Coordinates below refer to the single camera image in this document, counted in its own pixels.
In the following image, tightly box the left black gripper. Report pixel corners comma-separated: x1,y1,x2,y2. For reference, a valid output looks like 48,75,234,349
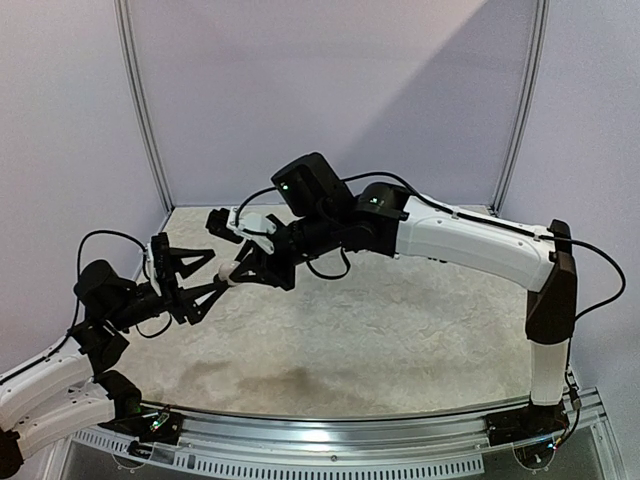
107,246,228,331

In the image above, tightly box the pink earbud charging case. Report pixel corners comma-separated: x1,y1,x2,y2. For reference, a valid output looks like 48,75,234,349
214,261,239,288

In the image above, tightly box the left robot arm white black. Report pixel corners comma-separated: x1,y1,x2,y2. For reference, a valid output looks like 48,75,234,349
1,235,219,478

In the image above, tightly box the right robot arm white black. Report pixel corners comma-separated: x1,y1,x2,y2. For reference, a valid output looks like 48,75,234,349
220,152,578,445

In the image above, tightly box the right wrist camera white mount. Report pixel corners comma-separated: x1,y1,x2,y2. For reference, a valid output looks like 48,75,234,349
205,207,276,254

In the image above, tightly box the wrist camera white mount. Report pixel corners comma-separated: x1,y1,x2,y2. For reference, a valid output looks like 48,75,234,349
143,232,169,296
205,207,276,254

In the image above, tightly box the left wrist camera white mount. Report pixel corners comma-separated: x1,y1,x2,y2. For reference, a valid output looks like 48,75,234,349
143,232,169,296

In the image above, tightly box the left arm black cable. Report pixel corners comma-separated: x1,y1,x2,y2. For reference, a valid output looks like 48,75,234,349
69,229,174,339

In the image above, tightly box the left aluminium corner post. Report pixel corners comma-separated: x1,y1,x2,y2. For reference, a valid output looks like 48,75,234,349
113,0,175,215

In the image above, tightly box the aluminium corner post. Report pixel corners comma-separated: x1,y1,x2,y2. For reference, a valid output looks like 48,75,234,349
489,0,550,216
113,0,175,215

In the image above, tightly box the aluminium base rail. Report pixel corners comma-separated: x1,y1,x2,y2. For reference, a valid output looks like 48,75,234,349
50,389,625,479

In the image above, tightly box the right aluminium corner post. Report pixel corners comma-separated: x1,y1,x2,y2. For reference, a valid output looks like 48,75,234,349
489,0,550,216

